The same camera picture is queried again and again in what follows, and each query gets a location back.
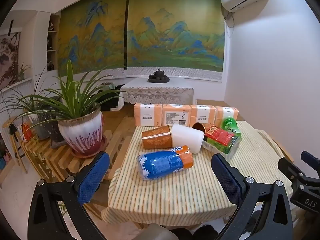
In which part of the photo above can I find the landscape wall hanging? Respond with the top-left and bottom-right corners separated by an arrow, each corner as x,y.
124,0 -> 225,82
57,0 -> 129,77

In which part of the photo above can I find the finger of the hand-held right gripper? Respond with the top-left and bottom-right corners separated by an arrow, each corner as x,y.
301,151 -> 320,167
277,157 -> 316,183

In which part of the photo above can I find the black tea tray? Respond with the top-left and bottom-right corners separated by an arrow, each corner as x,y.
148,74 -> 171,84

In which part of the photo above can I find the orange patterned paper cup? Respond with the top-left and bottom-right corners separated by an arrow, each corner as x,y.
142,126 -> 173,150

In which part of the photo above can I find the orange tissue pack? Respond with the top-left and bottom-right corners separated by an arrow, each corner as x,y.
162,104 -> 192,126
134,103 -> 163,127
215,106 -> 239,122
190,105 -> 217,125

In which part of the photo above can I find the striped tablecloth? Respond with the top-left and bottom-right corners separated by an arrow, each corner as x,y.
101,120 -> 294,227

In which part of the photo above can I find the hanging scroll painting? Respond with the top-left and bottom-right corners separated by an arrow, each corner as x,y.
0,20 -> 21,90

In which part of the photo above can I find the red packet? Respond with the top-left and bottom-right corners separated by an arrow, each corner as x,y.
22,123 -> 33,142

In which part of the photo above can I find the red label cup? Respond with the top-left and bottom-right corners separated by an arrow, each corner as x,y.
204,126 -> 237,146

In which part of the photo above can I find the red plant saucer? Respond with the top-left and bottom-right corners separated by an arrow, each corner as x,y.
70,134 -> 108,158

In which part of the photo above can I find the green printed cup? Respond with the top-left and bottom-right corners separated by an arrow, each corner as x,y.
221,116 -> 242,138

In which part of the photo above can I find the white plastic cup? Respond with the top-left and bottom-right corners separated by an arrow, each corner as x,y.
171,124 -> 205,154

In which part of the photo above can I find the wooden slatted bench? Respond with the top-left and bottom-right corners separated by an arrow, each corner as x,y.
21,116 -> 137,183

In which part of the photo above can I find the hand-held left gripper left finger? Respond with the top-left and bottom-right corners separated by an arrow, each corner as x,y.
27,151 -> 110,240

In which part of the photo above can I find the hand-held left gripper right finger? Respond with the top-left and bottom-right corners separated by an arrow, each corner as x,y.
211,153 -> 293,240

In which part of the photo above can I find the plant in purple white pot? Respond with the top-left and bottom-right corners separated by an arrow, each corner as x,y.
15,59 -> 128,156

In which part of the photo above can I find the brown paper cup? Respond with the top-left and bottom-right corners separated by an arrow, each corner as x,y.
192,122 -> 213,134

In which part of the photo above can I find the black bag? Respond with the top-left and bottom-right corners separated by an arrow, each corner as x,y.
96,82 -> 123,112

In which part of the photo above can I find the wall shelf niche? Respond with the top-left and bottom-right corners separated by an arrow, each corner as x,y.
46,14 -> 61,72

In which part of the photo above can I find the wooden stool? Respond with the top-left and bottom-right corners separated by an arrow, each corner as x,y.
2,116 -> 28,173

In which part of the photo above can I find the white lace tablecloth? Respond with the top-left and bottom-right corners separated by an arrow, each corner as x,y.
119,77 -> 197,105

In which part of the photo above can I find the small windowsill plant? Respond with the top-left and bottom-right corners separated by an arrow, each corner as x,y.
17,64 -> 32,81

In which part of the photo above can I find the blue and orange cup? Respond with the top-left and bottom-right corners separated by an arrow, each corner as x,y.
137,145 -> 194,180

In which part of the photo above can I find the plant in dark speckled pot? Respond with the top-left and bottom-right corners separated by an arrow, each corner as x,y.
0,66 -> 66,143

